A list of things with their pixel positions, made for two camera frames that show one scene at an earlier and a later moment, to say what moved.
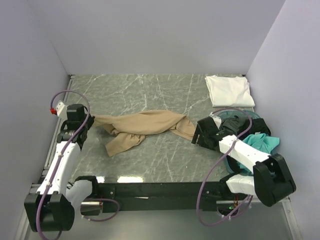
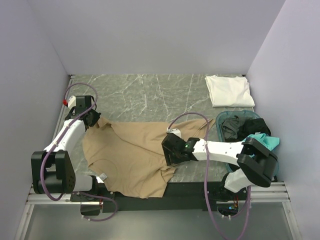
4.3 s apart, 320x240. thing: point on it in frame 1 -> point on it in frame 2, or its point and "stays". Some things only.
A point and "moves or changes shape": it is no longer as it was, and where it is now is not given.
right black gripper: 200,141 -> 173,160
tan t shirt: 130,127 moves or changes shape
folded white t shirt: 229,92 stays
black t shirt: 258,125 stays
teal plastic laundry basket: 234,165 stays
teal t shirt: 261,142 stays
